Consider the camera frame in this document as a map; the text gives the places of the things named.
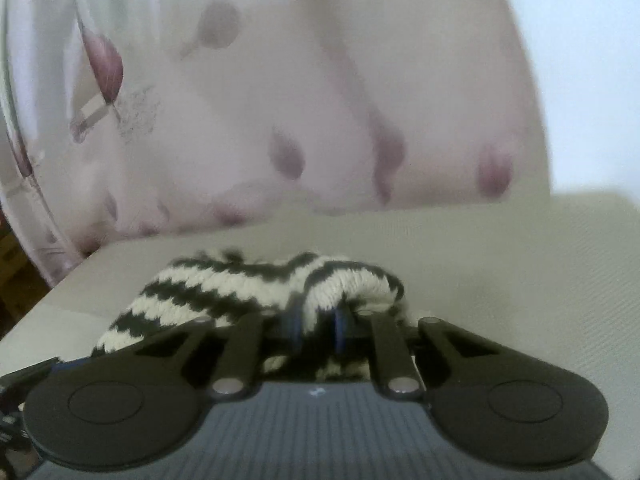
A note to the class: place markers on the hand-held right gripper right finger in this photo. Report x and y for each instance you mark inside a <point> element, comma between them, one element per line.
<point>341,331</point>

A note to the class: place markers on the brown wooden furniture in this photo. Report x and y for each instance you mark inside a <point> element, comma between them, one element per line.
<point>12,280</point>

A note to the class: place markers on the black white striped knit garment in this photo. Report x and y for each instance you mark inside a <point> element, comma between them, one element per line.
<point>225,280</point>

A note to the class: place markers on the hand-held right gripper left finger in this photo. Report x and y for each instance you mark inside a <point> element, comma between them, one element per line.
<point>296,329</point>

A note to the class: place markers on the beige ribbed bed sheet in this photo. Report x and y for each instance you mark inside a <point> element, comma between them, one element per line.
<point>500,270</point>

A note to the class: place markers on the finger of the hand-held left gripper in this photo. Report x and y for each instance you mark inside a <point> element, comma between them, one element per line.
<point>30,375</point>

